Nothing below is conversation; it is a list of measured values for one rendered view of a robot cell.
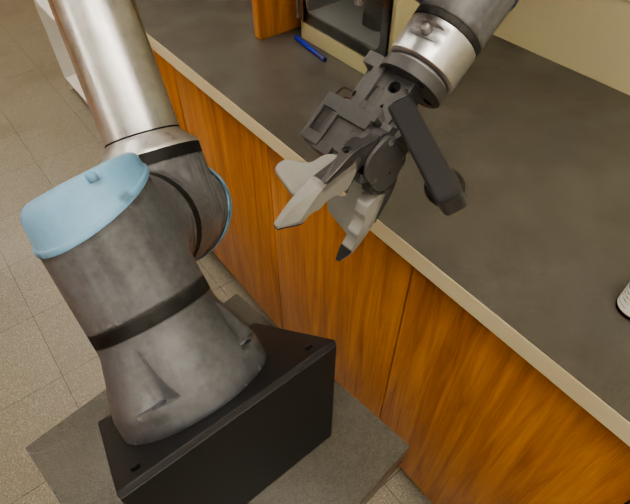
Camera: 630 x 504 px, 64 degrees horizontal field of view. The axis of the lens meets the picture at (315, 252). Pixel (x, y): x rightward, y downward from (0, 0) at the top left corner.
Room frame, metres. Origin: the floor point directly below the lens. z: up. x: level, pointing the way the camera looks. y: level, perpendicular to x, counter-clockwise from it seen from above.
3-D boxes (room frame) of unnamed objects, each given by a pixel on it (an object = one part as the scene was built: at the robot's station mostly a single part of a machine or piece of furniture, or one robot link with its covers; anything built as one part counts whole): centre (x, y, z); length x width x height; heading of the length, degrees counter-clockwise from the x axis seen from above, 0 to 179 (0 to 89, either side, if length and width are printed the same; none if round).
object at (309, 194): (0.36, 0.01, 1.23); 0.09 x 0.06 x 0.03; 135
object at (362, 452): (0.23, 0.11, 0.92); 0.32 x 0.32 x 0.04; 45
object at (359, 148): (0.37, -0.03, 1.24); 0.09 x 0.02 x 0.05; 135
